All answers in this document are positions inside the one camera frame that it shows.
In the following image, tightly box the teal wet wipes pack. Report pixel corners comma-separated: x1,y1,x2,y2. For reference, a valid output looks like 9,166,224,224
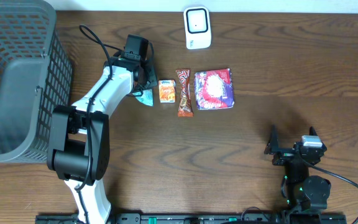
133,89,154,107

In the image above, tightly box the orange tissue box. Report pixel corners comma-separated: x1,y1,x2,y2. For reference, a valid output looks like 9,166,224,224
158,80,176,103

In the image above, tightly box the orange brown snack bar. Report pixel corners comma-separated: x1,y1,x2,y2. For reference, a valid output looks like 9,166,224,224
176,69,193,117

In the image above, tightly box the red purple noodle packet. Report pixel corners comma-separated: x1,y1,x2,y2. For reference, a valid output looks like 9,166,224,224
194,68,234,110

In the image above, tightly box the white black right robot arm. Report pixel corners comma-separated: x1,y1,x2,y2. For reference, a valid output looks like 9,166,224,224
264,126,331,213

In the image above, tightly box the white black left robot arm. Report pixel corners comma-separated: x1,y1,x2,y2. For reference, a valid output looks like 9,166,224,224
47,52,157,223

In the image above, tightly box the white barcode scanner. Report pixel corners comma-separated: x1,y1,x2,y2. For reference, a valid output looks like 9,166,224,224
183,6,212,50

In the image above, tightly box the grey plastic basket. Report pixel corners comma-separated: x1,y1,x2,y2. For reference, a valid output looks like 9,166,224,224
0,1,73,163

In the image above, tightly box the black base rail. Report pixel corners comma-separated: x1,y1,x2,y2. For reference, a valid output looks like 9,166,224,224
35,212,347,224

